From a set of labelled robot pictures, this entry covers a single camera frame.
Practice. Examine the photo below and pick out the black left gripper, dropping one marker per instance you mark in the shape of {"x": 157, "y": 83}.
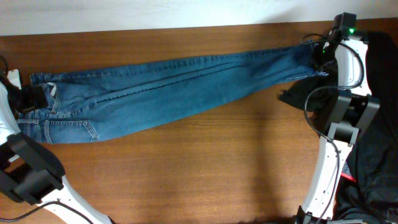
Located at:
{"x": 34, "y": 98}

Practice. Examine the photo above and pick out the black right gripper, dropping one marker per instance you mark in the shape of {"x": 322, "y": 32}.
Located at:
{"x": 316, "y": 51}

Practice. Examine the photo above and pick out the blue denim jeans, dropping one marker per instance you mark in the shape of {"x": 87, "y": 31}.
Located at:
{"x": 108, "y": 103}

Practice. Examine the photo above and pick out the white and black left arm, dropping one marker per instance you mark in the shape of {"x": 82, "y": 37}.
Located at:
{"x": 30, "y": 172}

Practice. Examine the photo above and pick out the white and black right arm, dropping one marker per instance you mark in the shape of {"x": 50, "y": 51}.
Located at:
{"x": 344, "y": 119}

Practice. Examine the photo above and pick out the black garment pile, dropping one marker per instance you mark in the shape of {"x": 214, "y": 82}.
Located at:
{"x": 367, "y": 190}

